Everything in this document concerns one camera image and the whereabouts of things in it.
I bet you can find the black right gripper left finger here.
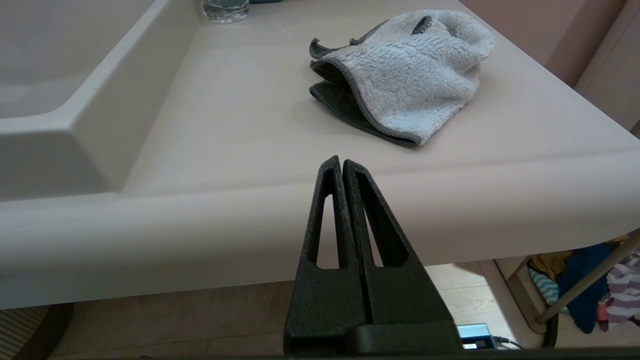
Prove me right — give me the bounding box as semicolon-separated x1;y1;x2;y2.
283;156;372;356

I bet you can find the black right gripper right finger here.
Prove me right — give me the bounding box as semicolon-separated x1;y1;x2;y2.
342;159;460;327

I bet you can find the grey fluffy microfiber cloth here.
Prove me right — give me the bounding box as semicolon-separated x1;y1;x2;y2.
309;9;497;149

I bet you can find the white ceramic sink basin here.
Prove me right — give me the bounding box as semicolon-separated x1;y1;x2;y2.
0;0;202;203

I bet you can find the small blue power adapter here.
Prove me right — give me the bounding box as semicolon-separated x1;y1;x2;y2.
457;324;498;351

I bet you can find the teal white striped cloth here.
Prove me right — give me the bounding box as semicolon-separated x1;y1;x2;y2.
528;270;569;317

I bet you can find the yellow garment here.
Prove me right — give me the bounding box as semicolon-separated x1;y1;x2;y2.
529;251;573;283

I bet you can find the pile of coloured clothes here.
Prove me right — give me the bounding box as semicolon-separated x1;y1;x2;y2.
535;231;640;326

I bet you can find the dark blue garment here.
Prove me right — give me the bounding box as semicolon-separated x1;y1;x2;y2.
556;244;621;335

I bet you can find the purple white striped garment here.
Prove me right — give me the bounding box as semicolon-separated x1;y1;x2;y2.
597;250;640;333

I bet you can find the ribbed grey round bin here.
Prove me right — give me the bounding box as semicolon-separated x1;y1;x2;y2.
0;303;74;360

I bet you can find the clear bottle with grey cap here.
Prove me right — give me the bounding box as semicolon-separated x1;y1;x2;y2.
200;0;250;24

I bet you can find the black corrugated hose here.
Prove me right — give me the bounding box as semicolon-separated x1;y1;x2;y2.
542;312;560;349

